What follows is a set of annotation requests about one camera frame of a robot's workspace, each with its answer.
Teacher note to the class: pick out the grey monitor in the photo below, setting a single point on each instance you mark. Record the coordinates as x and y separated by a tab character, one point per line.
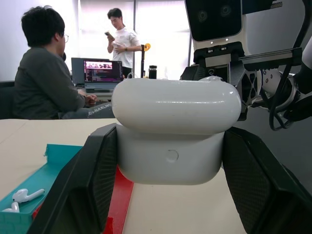
76	70

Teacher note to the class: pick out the yellow and black stand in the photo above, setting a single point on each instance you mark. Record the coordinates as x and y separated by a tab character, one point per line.
145	47

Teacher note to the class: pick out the robot head with black face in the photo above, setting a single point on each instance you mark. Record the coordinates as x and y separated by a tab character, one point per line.
214	17

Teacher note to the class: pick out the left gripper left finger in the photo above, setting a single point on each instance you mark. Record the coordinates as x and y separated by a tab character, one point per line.
80	180

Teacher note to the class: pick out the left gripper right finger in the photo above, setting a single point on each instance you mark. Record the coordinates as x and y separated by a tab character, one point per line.
263	185

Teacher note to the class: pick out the white earbud case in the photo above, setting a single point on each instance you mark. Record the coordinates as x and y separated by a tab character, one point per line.
175	107

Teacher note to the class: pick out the smartphone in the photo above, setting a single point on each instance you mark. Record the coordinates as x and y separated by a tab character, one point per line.
109	35

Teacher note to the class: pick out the standing person in white shirt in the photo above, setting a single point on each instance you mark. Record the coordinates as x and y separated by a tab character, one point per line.
124	46

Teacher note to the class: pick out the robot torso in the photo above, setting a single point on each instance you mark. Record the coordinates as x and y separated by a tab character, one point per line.
219	58

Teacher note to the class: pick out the white earbud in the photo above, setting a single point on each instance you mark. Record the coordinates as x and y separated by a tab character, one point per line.
24	195
13	208

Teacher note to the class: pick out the teal plastic tray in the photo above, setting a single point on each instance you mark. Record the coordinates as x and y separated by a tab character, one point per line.
46	175

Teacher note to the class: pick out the red plastic tray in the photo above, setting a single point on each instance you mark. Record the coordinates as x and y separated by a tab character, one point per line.
120	195

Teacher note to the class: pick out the black tumbler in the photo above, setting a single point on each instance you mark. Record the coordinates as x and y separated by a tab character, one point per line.
152	72

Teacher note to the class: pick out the open laptop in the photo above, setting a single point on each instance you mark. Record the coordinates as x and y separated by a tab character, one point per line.
102	70

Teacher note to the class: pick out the seated person in grey sweater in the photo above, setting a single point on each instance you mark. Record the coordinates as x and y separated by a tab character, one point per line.
41	80

